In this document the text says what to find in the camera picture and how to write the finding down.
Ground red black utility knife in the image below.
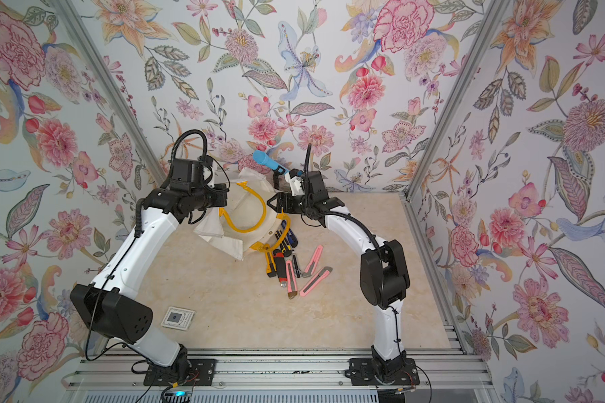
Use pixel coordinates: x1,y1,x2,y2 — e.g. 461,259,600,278
272,250,287,287

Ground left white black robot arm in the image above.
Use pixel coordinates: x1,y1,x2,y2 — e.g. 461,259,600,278
70,155,230,381

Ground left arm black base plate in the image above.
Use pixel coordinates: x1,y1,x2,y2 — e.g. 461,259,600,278
143,359,217,387

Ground grey small utility knife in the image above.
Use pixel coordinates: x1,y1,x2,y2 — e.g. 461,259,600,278
291,253,302,278

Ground white QR code card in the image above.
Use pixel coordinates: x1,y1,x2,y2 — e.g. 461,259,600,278
161,307,196,331

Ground white canvas pouch yellow handles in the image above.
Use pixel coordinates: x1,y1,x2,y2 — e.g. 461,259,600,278
194,168,287,260

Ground pink utility knife middle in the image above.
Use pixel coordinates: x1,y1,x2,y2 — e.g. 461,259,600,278
302,245,324,278

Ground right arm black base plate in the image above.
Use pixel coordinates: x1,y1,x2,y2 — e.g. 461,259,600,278
344,357,420,387

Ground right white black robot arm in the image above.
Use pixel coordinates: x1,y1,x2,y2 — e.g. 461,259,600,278
267,167,411,384

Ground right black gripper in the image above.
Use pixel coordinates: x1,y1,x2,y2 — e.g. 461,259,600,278
268,194,316,216

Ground pink utility knife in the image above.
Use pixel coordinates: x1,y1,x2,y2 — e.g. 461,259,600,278
302,245,324,278
286,260,298,300
299,266,334,297

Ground blue utility knife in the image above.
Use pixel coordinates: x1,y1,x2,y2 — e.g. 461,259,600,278
286,228,298,249

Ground pink utility knife left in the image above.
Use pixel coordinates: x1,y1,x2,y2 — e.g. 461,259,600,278
286,260,298,300

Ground aluminium front rail frame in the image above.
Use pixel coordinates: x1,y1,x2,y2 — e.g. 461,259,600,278
61,349,499,402

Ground blue microphone on black stand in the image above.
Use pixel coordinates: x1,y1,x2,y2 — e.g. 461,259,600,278
252,150,288,175

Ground pink utility knife right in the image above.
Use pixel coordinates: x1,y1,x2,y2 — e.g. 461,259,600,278
299,266,334,297

